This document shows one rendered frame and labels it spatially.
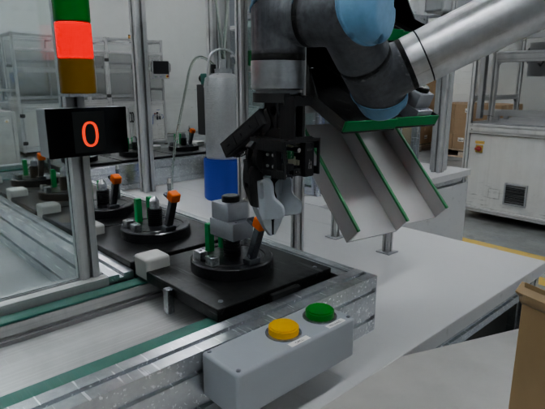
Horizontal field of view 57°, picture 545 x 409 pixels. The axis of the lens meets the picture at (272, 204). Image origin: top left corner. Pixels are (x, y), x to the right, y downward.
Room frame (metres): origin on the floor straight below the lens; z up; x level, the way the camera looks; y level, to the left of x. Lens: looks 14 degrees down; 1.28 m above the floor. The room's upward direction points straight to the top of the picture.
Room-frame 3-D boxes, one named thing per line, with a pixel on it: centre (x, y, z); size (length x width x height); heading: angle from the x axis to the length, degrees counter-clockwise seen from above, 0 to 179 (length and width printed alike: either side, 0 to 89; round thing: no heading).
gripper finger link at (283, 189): (0.73, -0.02, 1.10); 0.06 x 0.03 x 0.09; 43
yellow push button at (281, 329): (0.59, -0.01, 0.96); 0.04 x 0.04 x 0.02
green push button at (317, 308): (0.63, -0.07, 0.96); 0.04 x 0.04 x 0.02
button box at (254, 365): (0.59, -0.01, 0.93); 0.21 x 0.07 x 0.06; 133
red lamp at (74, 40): (0.76, 0.29, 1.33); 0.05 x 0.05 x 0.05
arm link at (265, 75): (0.72, -0.01, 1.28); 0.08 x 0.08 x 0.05
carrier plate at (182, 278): (0.80, 0.07, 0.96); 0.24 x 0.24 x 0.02; 43
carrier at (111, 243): (0.99, 0.24, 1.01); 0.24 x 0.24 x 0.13; 43
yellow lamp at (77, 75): (0.76, 0.29, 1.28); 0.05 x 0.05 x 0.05
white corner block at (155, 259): (0.81, 0.21, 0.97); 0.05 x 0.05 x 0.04; 43
